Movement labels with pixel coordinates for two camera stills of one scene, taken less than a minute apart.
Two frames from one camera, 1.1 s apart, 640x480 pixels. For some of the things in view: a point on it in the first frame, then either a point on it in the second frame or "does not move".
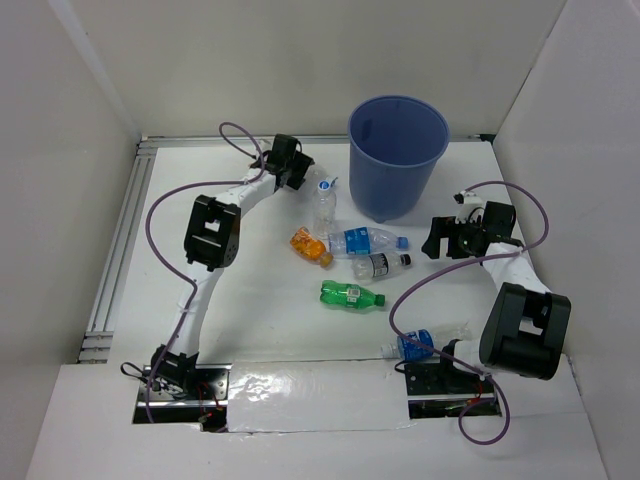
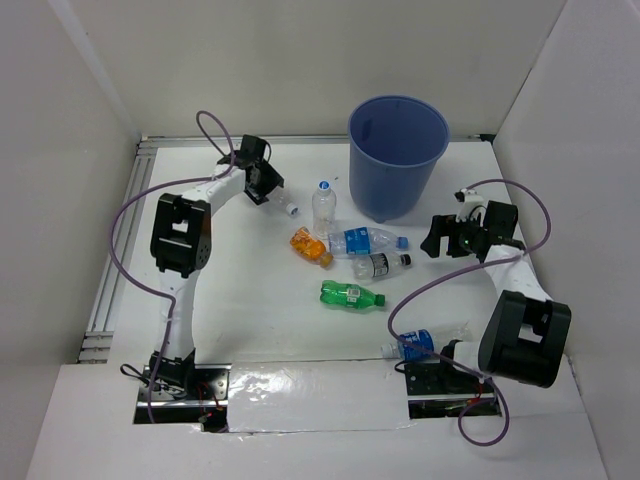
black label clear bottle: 377,265 does not move
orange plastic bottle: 303,242 does not move
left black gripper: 302,163 -> 272,179
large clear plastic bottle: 325,189 -> 280,196
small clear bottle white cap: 324,210 does not move
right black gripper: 445,227 does not move
